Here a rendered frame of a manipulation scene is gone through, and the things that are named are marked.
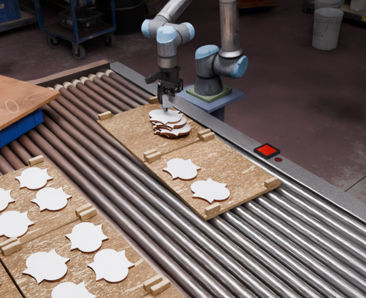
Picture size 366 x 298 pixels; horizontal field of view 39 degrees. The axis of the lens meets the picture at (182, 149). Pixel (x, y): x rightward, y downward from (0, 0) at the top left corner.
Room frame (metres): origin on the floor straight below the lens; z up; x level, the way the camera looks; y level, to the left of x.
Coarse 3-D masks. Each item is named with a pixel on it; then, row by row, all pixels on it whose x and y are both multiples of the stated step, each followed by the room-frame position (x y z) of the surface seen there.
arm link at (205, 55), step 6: (198, 48) 2.43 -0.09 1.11; (204, 48) 2.41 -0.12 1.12; (210, 48) 2.40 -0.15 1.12; (216, 48) 2.38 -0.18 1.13; (198, 54) 2.38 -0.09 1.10; (204, 54) 2.36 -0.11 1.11; (210, 54) 2.35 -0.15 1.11; (216, 54) 2.35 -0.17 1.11; (198, 60) 2.38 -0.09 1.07; (204, 60) 2.36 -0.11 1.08; (210, 60) 2.34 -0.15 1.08; (198, 66) 2.38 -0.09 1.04; (204, 66) 2.36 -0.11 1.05; (210, 66) 2.33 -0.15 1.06; (198, 72) 2.38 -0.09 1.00; (204, 72) 2.36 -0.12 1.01; (210, 72) 2.35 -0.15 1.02
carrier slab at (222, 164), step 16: (192, 144) 1.81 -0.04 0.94; (208, 144) 1.81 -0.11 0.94; (224, 144) 1.81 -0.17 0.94; (160, 160) 1.70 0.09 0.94; (192, 160) 1.70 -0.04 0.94; (208, 160) 1.69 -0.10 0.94; (224, 160) 1.69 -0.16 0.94; (240, 160) 1.69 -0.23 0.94; (160, 176) 1.59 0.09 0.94; (208, 176) 1.59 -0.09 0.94; (224, 176) 1.58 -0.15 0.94; (240, 176) 1.58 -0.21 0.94; (256, 176) 1.58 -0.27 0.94; (272, 176) 1.58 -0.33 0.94; (176, 192) 1.49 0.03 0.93; (240, 192) 1.48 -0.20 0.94; (256, 192) 1.48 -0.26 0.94; (192, 208) 1.41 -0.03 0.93; (224, 208) 1.39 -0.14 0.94
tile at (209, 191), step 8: (192, 184) 1.52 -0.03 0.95; (200, 184) 1.52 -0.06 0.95; (208, 184) 1.52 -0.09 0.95; (216, 184) 1.52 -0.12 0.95; (224, 184) 1.51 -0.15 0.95; (192, 192) 1.48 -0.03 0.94; (200, 192) 1.47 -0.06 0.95; (208, 192) 1.47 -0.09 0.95; (216, 192) 1.47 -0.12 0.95; (224, 192) 1.47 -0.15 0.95; (208, 200) 1.42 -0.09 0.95; (216, 200) 1.43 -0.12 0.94; (224, 200) 1.43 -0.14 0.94
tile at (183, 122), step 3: (180, 114) 1.97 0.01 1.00; (183, 117) 1.94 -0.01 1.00; (183, 120) 1.91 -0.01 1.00; (186, 120) 1.91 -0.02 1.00; (156, 123) 1.91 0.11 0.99; (177, 123) 1.89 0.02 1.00; (180, 123) 1.89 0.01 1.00; (183, 123) 1.89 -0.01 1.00; (186, 123) 1.91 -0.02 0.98; (156, 126) 1.88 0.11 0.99; (159, 126) 1.88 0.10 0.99; (162, 126) 1.88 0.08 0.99; (165, 126) 1.88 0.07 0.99; (168, 126) 1.87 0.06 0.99; (171, 126) 1.87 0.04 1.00; (174, 126) 1.88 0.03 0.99; (177, 126) 1.88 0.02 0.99; (180, 126) 1.88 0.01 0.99
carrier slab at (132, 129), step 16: (128, 112) 2.10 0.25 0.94; (144, 112) 2.10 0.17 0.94; (112, 128) 1.96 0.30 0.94; (128, 128) 1.96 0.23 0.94; (144, 128) 1.95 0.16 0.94; (192, 128) 1.94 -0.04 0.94; (128, 144) 1.83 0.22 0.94; (144, 144) 1.82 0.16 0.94; (160, 144) 1.82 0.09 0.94; (176, 144) 1.82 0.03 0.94; (144, 160) 1.70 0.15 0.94
